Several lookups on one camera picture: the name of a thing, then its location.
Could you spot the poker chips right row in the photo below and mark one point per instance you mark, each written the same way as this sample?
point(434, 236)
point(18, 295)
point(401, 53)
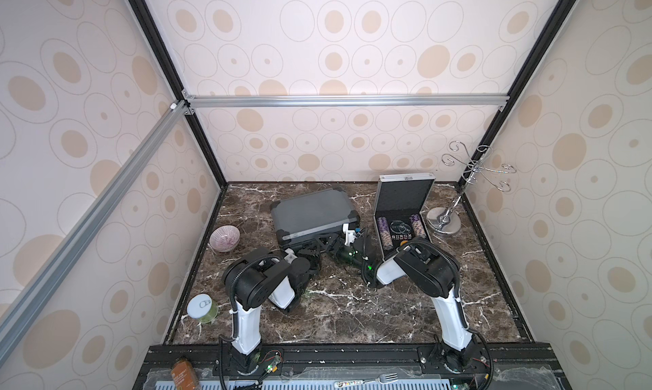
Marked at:
point(418, 227)

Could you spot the horizontal aluminium rail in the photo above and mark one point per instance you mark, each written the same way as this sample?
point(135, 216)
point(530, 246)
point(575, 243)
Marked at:
point(361, 100)

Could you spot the silver fork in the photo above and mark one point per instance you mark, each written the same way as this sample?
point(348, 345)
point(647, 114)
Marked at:
point(382, 379)

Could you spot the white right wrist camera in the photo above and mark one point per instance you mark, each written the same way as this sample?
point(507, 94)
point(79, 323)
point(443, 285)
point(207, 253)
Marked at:
point(350, 235)

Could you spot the green tin can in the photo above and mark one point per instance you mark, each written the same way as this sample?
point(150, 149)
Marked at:
point(202, 308)

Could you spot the brown bottle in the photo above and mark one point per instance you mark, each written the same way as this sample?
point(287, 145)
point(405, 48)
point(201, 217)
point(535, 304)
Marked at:
point(184, 376)

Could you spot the dark grey poker case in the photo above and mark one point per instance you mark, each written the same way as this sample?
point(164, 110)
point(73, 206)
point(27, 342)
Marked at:
point(300, 218)

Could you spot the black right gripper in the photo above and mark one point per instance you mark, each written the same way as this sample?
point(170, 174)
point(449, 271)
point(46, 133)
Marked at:
point(351, 246)

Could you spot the chrome hook stand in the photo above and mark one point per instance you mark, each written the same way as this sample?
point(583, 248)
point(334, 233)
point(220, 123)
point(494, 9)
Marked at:
point(445, 221)

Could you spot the pink patterned bowl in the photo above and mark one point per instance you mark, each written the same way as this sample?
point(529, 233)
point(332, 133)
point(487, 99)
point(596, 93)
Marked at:
point(224, 238)

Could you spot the silver aluminium poker case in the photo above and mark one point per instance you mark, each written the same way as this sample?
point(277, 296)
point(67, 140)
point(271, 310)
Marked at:
point(398, 197)

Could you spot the diagonal aluminium rail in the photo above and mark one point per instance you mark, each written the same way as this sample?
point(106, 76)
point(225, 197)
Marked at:
point(42, 287)

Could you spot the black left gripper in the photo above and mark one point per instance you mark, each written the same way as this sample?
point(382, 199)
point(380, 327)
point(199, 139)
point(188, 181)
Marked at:
point(313, 257)

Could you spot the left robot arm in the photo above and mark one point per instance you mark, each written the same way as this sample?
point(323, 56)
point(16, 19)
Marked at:
point(280, 277)

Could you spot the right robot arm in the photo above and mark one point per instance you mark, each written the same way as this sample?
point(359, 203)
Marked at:
point(436, 273)

